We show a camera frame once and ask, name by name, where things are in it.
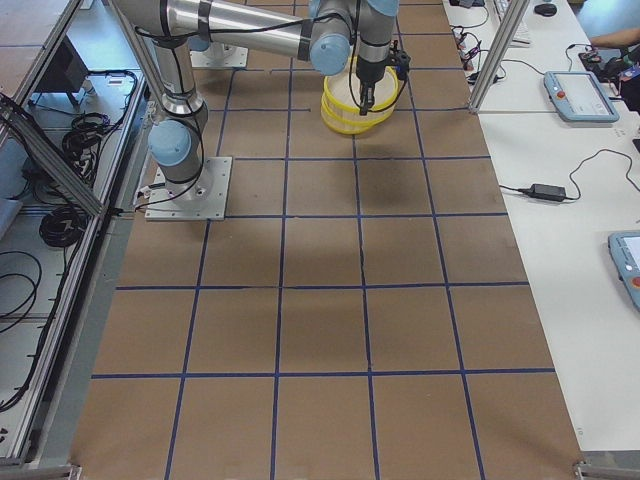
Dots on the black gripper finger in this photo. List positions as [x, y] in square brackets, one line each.
[362, 98]
[370, 96]

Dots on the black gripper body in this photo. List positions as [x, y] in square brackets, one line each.
[369, 73]

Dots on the yellow bamboo steamer top layer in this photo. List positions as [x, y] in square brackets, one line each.
[343, 98]

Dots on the yellow bamboo steamer layer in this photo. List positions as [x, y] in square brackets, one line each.
[343, 98]
[338, 118]

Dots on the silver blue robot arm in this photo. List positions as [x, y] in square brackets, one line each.
[190, 35]

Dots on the yellow bamboo steamer bottom layer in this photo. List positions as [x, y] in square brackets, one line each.
[338, 118]

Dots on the white keyboard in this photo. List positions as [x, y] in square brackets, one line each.
[511, 16]

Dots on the black computer mouse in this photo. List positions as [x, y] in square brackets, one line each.
[545, 9]

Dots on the black power adapter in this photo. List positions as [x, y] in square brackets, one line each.
[545, 192]

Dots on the blue teach pendant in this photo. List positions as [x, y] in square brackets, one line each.
[624, 251]
[579, 97]

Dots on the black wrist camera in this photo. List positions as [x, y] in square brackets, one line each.
[400, 60]

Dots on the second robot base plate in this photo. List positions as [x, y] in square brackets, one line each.
[219, 56]

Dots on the aluminium frame post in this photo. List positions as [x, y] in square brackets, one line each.
[485, 80]

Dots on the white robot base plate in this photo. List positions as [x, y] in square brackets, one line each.
[206, 200]

